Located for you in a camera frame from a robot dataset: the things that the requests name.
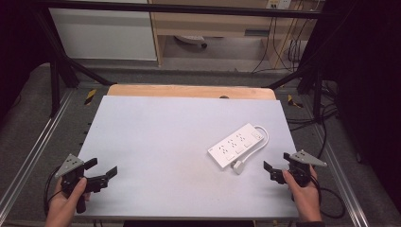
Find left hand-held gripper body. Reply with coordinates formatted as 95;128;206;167
55;153;110;215

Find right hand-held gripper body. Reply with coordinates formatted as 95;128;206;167
270;149;328;188

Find white power cord with plug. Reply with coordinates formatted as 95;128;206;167
231;125;270;176

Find white power strip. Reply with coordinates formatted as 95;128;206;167
207;122;265;169

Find person's right hand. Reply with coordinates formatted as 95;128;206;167
282;165;323;223

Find person's left hand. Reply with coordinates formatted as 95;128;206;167
44;177;92;227

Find black metal stand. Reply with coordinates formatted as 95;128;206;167
33;9;117;118
267;18;342;125

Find black curtain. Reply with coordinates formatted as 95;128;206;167
0;0;52;122
321;0;401;217

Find white cabinet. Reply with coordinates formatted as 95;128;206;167
48;8;158;61

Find white object with black wheel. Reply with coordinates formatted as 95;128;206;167
174;34;209;49

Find light wooden desk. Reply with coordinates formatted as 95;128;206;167
148;0;320;69

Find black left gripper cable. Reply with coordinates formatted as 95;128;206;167
43;166;64;218

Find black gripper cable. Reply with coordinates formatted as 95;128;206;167
310;174;346;219
43;166;64;218

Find aluminium rail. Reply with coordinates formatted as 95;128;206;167
0;89;78;219
311;124;371;227

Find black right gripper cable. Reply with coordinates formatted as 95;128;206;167
310;174;346;219

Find black floor cables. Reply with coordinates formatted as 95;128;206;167
285;79;340;159

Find bundle of hanging cables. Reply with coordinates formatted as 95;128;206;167
251;15;314;75

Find white wall socket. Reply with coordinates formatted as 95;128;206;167
266;0;292;10

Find black horizontal frame bar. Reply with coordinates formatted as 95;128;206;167
34;0;341;20

